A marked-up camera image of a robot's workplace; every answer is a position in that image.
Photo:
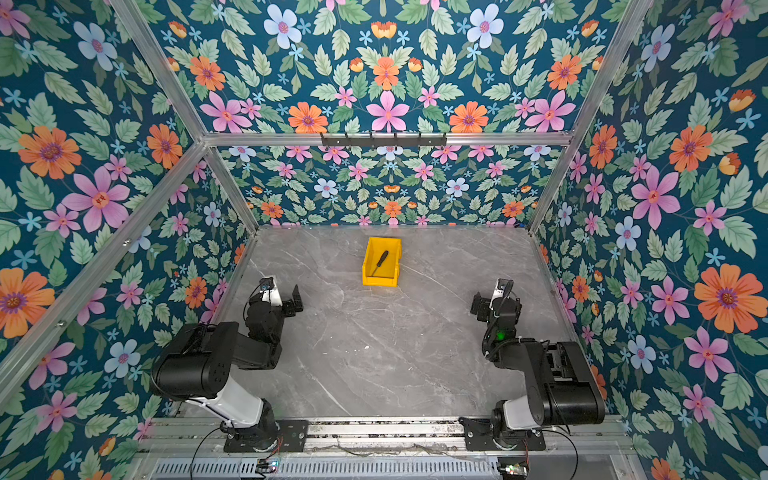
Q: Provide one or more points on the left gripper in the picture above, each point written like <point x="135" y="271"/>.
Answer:
<point x="293" y="307"/>

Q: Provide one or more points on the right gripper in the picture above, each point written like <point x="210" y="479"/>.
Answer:
<point x="486" y="305"/>

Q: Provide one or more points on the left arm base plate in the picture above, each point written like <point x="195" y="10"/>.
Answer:
<point x="273" y="437"/>

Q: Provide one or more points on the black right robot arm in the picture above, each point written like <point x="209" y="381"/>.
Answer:
<point x="558" y="386"/>

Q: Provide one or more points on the white slotted cable duct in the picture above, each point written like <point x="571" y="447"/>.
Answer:
<point x="329" y="468"/>

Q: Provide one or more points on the yellow plastic bin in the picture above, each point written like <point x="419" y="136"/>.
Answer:
<point x="388" y="274"/>

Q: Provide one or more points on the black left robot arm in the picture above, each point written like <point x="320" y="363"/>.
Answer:
<point x="195" y="367"/>

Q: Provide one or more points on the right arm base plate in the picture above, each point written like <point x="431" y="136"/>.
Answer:
<point x="486" y="434"/>

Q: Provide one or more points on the black hook rail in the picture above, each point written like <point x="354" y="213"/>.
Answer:
<point x="371" y="140"/>

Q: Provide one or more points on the aluminium front rail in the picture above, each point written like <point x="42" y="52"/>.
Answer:
<point x="368" y="436"/>

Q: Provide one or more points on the black handled screwdriver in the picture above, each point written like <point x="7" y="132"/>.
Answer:
<point x="383" y="257"/>

